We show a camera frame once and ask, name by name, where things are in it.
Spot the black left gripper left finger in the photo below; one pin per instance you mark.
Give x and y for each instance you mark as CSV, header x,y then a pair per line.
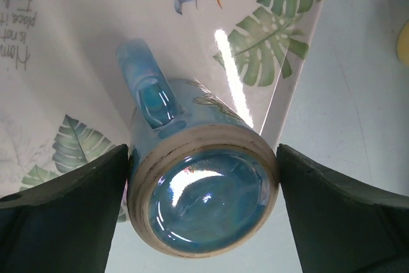
x,y
66,224

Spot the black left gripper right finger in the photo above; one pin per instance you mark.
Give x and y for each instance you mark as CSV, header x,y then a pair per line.
x,y
340,224

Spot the blue butterfly mug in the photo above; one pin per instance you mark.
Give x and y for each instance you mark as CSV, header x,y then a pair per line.
x,y
202,182

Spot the yellow mug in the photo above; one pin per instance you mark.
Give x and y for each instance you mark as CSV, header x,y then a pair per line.
x,y
402,45

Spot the leaf pattern serving tray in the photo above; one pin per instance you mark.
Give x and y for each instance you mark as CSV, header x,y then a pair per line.
x,y
64,101

